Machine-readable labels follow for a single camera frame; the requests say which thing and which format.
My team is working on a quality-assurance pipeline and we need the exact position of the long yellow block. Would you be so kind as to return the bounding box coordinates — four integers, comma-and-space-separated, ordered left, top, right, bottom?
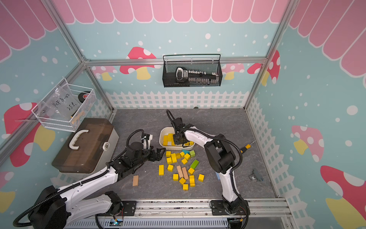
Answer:
163, 135, 168, 146

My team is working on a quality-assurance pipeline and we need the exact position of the yellow plank block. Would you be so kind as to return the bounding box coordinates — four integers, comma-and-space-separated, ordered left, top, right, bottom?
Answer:
168, 133, 173, 142

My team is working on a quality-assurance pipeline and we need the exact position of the small yellow cube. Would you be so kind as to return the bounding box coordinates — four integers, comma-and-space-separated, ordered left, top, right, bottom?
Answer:
184, 141, 194, 147

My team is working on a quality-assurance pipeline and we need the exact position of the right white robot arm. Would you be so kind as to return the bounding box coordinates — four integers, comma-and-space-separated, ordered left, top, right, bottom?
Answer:
166, 110, 250, 229

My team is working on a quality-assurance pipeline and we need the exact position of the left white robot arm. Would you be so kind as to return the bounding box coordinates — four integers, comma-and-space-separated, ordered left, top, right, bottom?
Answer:
12, 129, 166, 229

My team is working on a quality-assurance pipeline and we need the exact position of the large yellow front block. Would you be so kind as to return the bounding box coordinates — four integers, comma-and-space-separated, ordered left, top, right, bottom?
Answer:
158, 165, 165, 176

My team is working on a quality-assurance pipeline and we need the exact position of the white plastic tub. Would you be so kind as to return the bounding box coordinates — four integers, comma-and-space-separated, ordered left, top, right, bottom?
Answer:
159, 127, 195, 151

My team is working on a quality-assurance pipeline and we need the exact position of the yellow upright rectangular block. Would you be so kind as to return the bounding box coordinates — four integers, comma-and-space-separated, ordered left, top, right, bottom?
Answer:
171, 153, 177, 163

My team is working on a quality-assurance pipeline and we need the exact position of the yellow cube block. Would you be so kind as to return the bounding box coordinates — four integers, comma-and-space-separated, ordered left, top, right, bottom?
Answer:
167, 165, 173, 172

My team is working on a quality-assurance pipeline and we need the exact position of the flat wooden block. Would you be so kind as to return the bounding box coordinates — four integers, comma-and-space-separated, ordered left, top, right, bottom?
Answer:
132, 175, 139, 187

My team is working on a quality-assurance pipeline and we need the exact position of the left natural wooden plank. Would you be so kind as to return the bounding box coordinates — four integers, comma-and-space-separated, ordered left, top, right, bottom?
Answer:
176, 166, 184, 178

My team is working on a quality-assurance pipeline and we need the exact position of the natural wooden plank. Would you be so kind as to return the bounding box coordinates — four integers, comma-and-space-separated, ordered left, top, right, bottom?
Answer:
182, 167, 189, 180
176, 166, 184, 178

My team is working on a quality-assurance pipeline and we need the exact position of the right natural wooden plank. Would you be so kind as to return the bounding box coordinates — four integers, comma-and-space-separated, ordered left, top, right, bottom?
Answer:
182, 167, 189, 180

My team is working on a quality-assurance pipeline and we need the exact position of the yellow arch block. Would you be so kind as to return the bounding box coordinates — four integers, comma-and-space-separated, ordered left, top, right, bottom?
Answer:
189, 175, 195, 187

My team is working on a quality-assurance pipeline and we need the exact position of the socket wrench set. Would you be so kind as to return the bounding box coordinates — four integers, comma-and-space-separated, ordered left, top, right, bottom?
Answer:
175, 67, 220, 86

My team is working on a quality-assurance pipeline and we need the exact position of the yellow black screwdriver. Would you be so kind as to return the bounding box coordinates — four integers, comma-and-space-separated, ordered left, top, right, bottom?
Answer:
240, 140, 256, 154

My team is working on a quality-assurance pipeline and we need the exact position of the small grey metal clip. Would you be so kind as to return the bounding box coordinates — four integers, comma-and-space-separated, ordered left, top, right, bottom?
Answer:
249, 169, 264, 181

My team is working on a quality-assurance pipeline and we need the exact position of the black tape roll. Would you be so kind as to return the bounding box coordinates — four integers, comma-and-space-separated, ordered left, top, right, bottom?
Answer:
78, 91, 90, 103

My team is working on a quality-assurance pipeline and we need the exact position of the brown toolbox with white handle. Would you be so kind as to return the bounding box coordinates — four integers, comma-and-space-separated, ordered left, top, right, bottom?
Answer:
51, 118, 119, 180

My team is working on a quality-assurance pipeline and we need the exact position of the black wire mesh basket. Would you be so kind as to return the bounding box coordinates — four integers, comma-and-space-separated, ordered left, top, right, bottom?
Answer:
162, 54, 223, 87

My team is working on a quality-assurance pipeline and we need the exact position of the clear wall-mounted bin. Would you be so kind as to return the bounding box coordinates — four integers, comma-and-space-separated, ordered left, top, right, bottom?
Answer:
31, 78, 97, 132

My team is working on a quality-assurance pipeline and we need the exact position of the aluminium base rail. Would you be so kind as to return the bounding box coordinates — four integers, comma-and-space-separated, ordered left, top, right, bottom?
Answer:
68, 198, 296, 229

